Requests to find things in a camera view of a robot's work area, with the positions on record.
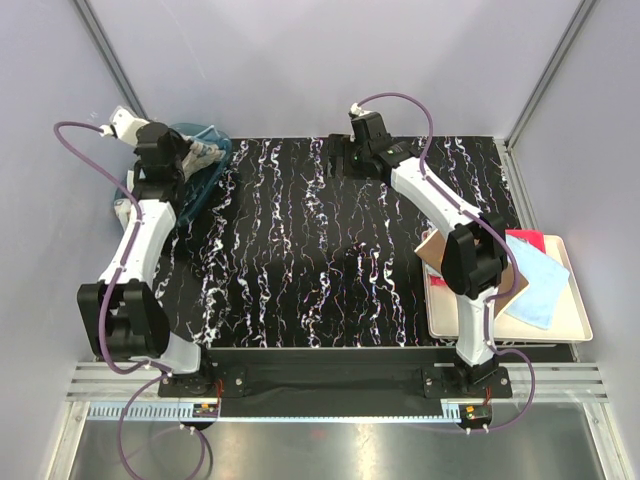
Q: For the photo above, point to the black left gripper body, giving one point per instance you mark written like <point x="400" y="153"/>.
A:
<point x="181" y="150"/>

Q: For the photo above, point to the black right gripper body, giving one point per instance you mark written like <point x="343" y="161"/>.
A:
<point x="352" y="157"/>

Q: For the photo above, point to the blue white patterned towel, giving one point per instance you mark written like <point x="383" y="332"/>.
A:
<point x="200" y="155"/>

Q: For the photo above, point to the yellow towel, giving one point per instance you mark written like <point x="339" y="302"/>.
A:
<point x="442" y="300"/>

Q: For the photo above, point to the light blue terry towel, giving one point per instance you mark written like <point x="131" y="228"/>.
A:
<point x="536" y="305"/>

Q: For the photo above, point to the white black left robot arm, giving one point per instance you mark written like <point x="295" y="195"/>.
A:
<point x="125" y="324"/>

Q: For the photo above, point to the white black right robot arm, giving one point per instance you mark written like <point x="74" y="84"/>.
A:
<point x="474" y="257"/>

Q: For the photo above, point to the teal plastic laundry basket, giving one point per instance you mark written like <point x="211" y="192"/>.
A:
<point x="205" y="175"/>

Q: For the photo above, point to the pink folded towel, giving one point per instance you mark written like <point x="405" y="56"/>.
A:
<point x="527" y="246"/>

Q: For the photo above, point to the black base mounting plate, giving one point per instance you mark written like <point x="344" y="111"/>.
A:
<point x="340" y="406"/>

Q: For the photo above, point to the left controller board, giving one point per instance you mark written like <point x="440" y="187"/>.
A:
<point x="206" y="410"/>

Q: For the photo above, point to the controller board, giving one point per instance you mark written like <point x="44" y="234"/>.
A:
<point x="480" y="413"/>
<point x="206" y="410"/>

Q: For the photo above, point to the white plastic tray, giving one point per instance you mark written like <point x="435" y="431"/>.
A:
<point x="570" y="322"/>

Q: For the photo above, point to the right controller board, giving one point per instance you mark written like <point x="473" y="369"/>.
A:
<point x="480" y="413"/>

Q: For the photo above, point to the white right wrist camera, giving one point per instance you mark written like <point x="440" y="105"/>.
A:
<point x="357" y="111"/>

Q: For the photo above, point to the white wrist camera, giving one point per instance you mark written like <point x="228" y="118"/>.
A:
<point x="123" y="125"/>
<point x="357" y="111"/>

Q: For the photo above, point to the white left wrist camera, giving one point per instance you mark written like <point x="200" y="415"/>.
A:
<point x="123" y="125"/>

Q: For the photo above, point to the left aluminium corner post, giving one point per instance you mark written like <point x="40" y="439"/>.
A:
<point x="108" y="55"/>

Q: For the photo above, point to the aluminium corner post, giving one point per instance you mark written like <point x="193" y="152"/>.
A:
<point x="573" y="29"/>
<point x="108" y="55"/>

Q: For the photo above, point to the aluminium front rail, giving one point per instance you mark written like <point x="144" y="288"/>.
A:
<point x="548" y="382"/>

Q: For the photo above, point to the slotted cable duct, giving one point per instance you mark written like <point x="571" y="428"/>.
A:
<point x="145" y="410"/>

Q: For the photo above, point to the right aluminium corner post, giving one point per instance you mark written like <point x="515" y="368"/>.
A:
<point x="573" y="29"/>

